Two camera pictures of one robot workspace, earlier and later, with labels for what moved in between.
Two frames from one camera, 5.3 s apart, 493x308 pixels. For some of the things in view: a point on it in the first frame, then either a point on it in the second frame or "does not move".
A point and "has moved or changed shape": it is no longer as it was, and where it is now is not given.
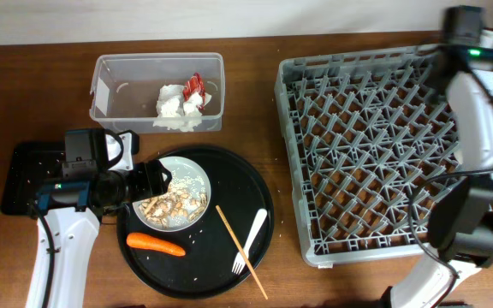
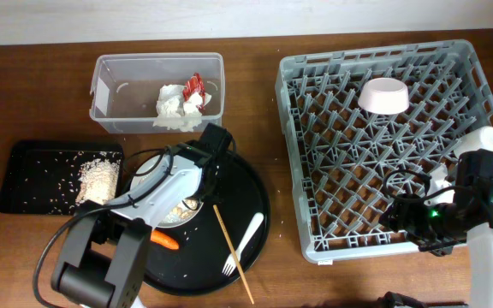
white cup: [489, 38] has moved or changed shape
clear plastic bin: [125, 87] does not move
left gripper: [151, 179] -> [210, 197]
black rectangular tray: [28, 166] does not move
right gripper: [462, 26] -> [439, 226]
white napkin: [177, 111] does not move
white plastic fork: [240, 262] has moved or changed shape
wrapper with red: [193, 85] does not move
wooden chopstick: [241, 251] -> [217, 213]
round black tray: [220, 252] does not move
